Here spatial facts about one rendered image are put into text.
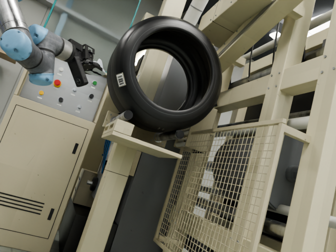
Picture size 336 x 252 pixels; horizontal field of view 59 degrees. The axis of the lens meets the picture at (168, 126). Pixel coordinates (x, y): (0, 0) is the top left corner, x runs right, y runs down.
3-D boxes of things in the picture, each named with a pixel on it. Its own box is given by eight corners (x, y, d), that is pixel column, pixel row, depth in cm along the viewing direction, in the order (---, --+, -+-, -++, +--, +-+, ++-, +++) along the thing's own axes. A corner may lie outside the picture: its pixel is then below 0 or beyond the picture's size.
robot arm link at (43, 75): (17, 75, 91) (20, 42, 93) (35, 87, 102) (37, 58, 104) (42, 74, 90) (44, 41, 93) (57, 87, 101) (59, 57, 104)
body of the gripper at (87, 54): (96, 49, 119) (74, 36, 109) (96, 69, 117) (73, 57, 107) (82, 55, 123) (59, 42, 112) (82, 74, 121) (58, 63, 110)
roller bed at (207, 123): (173, 146, 200) (185, 105, 206) (192, 153, 204) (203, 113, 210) (185, 145, 181) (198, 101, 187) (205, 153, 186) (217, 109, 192)
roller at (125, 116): (109, 122, 171) (114, 116, 173) (115, 127, 172) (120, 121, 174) (122, 114, 139) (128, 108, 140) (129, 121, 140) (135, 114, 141)
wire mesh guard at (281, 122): (152, 240, 179) (185, 132, 193) (155, 241, 180) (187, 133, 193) (236, 318, 96) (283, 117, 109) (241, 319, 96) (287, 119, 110)
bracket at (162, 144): (102, 126, 172) (107, 110, 174) (163, 148, 184) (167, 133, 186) (102, 126, 169) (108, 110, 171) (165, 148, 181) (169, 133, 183)
